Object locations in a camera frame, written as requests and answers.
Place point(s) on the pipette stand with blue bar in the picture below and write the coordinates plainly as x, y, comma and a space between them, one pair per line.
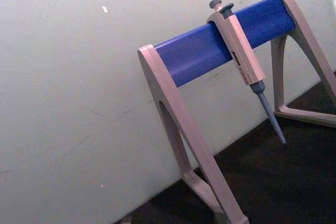
194, 52

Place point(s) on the beige pipette with grey tip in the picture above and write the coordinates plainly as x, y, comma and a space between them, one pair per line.
242, 48

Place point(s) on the black table cloth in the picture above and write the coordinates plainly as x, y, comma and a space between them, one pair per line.
273, 176

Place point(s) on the plain pale wall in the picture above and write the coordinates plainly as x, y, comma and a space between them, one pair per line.
71, 82

